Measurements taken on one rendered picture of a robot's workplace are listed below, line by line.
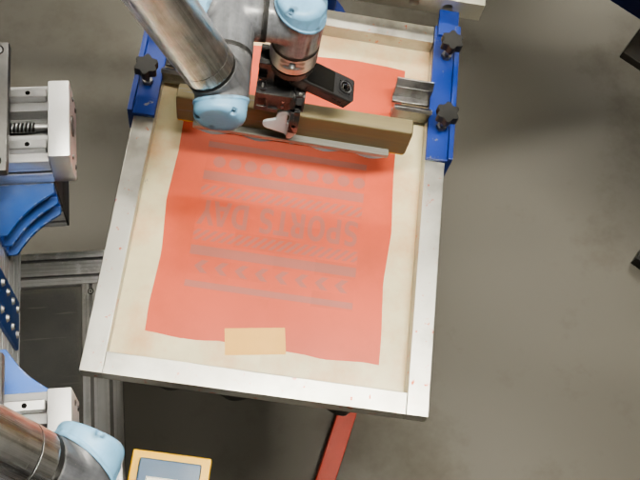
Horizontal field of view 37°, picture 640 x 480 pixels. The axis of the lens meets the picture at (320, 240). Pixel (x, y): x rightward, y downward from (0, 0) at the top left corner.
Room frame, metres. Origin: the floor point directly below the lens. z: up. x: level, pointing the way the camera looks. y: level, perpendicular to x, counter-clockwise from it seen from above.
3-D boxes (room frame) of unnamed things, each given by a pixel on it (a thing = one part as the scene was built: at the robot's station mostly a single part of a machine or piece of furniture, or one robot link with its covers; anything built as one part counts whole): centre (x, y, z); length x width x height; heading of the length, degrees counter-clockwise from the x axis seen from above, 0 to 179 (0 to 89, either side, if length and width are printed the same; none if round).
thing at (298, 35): (0.83, 0.13, 1.39); 0.09 x 0.08 x 0.11; 103
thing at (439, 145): (1.05, -0.14, 0.98); 0.30 x 0.05 x 0.07; 9
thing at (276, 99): (0.83, 0.13, 1.23); 0.09 x 0.08 x 0.12; 99
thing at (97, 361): (0.76, 0.09, 0.97); 0.79 x 0.58 x 0.04; 9
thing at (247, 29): (0.79, 0.22, 1.39); 0.11 x 0.11 x 0.08; 13
